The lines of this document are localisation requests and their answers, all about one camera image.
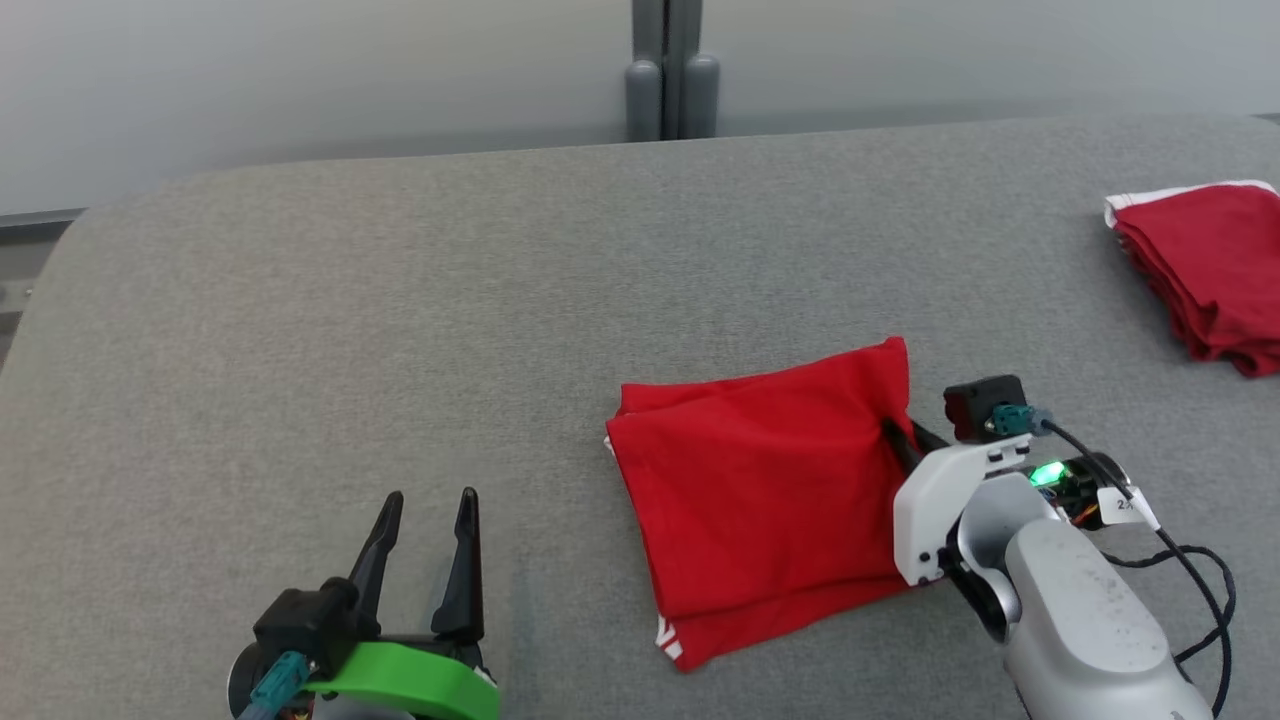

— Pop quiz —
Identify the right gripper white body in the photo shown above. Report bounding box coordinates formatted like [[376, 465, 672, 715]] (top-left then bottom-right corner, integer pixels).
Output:
[[893, 436, 1033, 588]]

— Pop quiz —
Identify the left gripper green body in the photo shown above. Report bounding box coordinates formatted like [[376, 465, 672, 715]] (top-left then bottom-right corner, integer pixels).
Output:
[[305, 640, 501, 720]]

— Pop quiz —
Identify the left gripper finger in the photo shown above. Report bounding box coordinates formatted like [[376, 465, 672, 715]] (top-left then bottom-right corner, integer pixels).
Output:
[[432, 487, 485, 646], [347, 490, 405, 641]]

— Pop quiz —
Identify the red Bulls jersey white trim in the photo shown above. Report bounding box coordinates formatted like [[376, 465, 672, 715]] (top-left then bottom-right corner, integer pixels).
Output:
[[605, 336, 916, 673]]

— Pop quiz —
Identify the red garment with white band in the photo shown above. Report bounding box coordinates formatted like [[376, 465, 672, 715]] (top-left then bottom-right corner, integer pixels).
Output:
[[1104, 180, 1280, 379]]

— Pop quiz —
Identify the left arm teal-plug cable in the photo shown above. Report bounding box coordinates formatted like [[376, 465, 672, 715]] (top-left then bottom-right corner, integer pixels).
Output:
[[238, 650, 313, 720]]

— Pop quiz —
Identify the grey double frame post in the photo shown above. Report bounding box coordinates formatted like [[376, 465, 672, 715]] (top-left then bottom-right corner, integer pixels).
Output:
[[625, 0, 721, 143]]

